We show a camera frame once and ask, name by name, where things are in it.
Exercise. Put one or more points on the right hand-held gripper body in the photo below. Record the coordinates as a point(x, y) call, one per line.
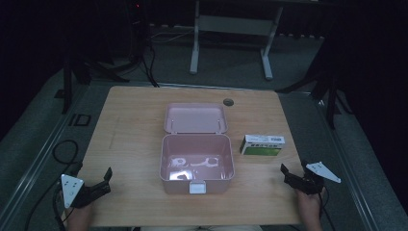
point(312, 179)

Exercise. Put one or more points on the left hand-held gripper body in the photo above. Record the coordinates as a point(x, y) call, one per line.
point(72, 189)

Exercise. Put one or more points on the person's left hand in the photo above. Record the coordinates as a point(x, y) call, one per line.
point(78, 216)

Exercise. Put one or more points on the person's right hand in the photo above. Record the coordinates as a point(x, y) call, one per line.
point(308, 208)

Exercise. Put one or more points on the green and white medicine box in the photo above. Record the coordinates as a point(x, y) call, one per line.
point(261, 146)

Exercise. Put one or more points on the round grey table grommet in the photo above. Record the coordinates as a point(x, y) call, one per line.
point(228, 102)

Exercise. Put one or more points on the pink plastic storage box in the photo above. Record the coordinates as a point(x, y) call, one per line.
point(196, 150)

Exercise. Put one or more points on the black metal stand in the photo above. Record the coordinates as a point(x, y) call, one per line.
point(81, 69)
point(324, 86)

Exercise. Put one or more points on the black floor bracket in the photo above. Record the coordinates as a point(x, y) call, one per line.
point(80, 120)

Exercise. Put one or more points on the white metal desk frame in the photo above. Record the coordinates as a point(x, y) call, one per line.
point(235, 25)

